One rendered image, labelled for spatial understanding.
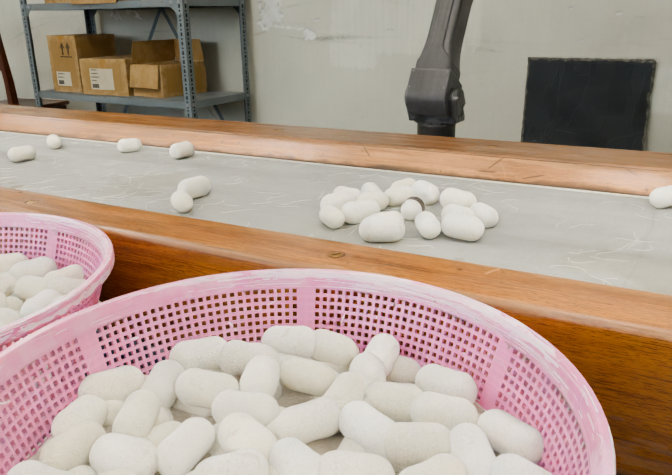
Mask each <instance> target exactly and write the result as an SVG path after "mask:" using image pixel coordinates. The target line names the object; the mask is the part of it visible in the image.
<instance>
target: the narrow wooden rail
mask: <svg viewBox="0 0 672 475"><path fill-rule="evenodd" d="M0 212H20V213H37V214H47V215H55V216H61V217H67V218H71V219H75V220H79V221H82V222H85V223H88V224H90V225H93V226H95V227H97V228H98V229H100V230H101V231H103V232H104V233H105V234H106V235H107V236H108V238H109V239H110V240H111V242H112V244H113V249H114V256H115V261H114V266H113V269H112V271H111V273H110V275H109V276H108V278H107V279H106V280H105V282H104V283H103V285H102V289H101V294H100V298H99V301H101V302H104V301H107V300H110V299H113V298H116V297H119V296H122V295H125V294H129V293H132V292H135V291H139V290H143V289H146V288H150V287H154V286H158V285H162V284H166V283H171V282H175V281H180V280H185V279H191V278H196V277H202V276H208V275H215V274H222V273H230V272H239V271H250V270H264V269H293V268H304V269H333V270H347V271H357V272H366V273H373V274H380V275H386V276H392V277H398V278H403V279H408V280H412V281H416V282H421V283H425V284H428V285H432V286H436V287H439V288H443V289H446V290H449V291H452V292H455V293H458V294H461V295H464V296H466V297H469V298H472V299H474V300H477V301H479V302H481V303H484V304H486V305H488V306H490V307H493V308H495V309H497V310H499V311H501V312H503V313H505V314H507V315H508V316H510V317H512V318H514V319H516V320H517V321H519V322H521V323H522V324H524V325H526V326H527V327H529V328H530V329H532V330H533V331H535V332H536V333H538V334H539V335H540V336H542V337H543V338H544V339H546V340H547V341H548V342H549V343H551V344H552V345H553V346H554V347H555V348H556V349H558V350H559V351H560V352H561V353H562V354H563V355H564V356H565V357H566V358H567V359H568V360H569V361H570V362H571V363H572V364H573V365H574V366H575V367H576V369H577V370H578V371H579V372H580V374H581V375H582V376H583V377H584V378H585V380H586V381H587V383H588V384H589V386H590V387H591V389H592V390H593V392H594V394H595V396H596V397H597V399H598V401H599V403H600V405H601V407H602V409H603V412H604V414H605V417H606V419H607V422H608V424H609V427H610V431H611V435H612V438H613V442H614V449H615V456H616V475H672V295H667V294H660V293H654V292H648V291H642V290H636V289H629V288H623V287H617V286H611V285H605V284H598V283H592V282H586V281H580V280H574V279H568V278H561V277H555V276H549V275H543V274H537V273H530V272H524V271H518V270H512V269H506V268H499V267H493V266H487V265H481V264H475V263H468V262H462V261H456V260H450V259H444V258H437V257H431V256H425V255H419V254H413V253H407V252H400V251H394V250H388V249H382V248H376V247H369V246H363V245H357V244H351V243H345V242H338V241H332V240H326V239H320V238H314V237H307V236H301V235H295V234H289V233H283V232H276V231H270V230H264V229H258V228H252V227H246V226H239V225H233V224H227V223H221V222H215V221H208V220H202V219H196V218H190V217H184V216H177V215H171V214H165V213H159V212H153V211H146V210H140V209H134V208H128V207H122V206H115V205H109V204H103V203H97V202H91V201H85V200H78V199H72V198H66V197H60V196H54V195H47V194H41V193H35V192H29V191H23V190H16V189H10V188H4V187H0Z"/></svg>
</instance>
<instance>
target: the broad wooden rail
mask: <svg viewBox="0 0 672 475"><path fill-rule="evenodd" d="M0 131H4V132H14V133H24V134H34V135H44V136H49V135H51V134H55V135H57V136H58V137H64V138H73V139H83V140H93V141H103V142H113V143H118V141H119V140H121V139H130V138H136V139H139V140H140V141H141V143H142V146H152V147H162V148H170V147H171V146H172V145H173V144H175V143H181V142H184V141H188V142H190V143H192V144H193V146H194V151H202V152H211V153H221V154H231V155H241V156H251V157H261V158H271V159H281V160H290V161H300V162H310V163H320V164H330V165H340V166H350V167H359V168H369V169H379V170H389V171H399V172H409V173H419V174H428V175H438V176H448V177H458V178H468V179H478V180H488V181H498V182H507V183H517V184H527V185H537V186H547V187H557V188H567V189H576V190H586V191H596V192H606V193H616V194H626V195H636V196H646V197H649V195H650V193H651V192H652V191H653V190H654V189H656V188H659V187H664V186H669V185H672V153H664V152H650V151H637V150H623V149H609V148H595V147H581V146H568V145H554V144H540V143H526V142H512V141H499V140H485V139H471V138H457V137H443V136H430V135H416V134H402V133H388V132H370V131H360V130H347V129H333V128H319V127H306V126H292V125H278V124H264V123H250V122H237V121H223V120H209V119H195V118H182V117H168V116H154V115H140V114H126V113H113V112H99V111H85V110H71V109H58V108H44V107H30V106H16V105H3V104H0Z"/></svg>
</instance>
